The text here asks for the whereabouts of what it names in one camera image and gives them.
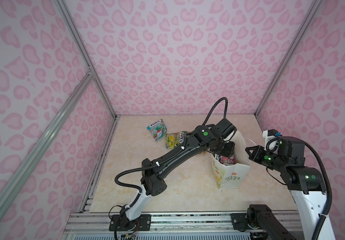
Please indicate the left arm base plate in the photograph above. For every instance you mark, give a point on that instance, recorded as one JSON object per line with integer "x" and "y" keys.
{"x": 123, "y": 224}

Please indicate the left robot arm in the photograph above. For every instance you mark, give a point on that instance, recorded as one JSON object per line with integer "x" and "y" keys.
{"x": 215, "y": 139}

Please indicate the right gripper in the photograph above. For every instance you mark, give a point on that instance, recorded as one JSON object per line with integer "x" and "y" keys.
{"x": 255, "y": 155}

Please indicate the lime Fox's candy bag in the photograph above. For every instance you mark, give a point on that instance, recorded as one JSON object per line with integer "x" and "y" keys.
{"x": 173, "y": 140}

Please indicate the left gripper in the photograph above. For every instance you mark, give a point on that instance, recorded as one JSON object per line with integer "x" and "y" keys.
{"x": 230, "y": 150}

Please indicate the diagonal aluminium frame bar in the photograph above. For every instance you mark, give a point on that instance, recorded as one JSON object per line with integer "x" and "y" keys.
{"x": 20, "y": 177}

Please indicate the aluminium mounting rail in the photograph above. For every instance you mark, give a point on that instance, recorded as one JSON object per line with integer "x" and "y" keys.
{"x": 277, "y": 225}

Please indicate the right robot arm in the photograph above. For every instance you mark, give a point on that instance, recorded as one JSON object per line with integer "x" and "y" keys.
{"x": 303, "y": 172}

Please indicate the teal Fox's candy bag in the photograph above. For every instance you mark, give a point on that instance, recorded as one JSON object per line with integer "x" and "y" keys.
{"x": 157, "y": 129}

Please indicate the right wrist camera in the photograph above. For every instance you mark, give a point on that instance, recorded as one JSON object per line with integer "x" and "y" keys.
{"x": 270, "y": 134}

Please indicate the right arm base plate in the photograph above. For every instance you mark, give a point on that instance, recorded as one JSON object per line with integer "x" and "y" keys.
{"x": 241, "y": 222}

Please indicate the purple Fox's candy bag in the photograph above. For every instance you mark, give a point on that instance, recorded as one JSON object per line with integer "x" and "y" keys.
{"x": 227, "y": 161}

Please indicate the white illustrated paper bag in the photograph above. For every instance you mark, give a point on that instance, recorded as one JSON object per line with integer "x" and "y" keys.
{"x": 231, "y": 177}

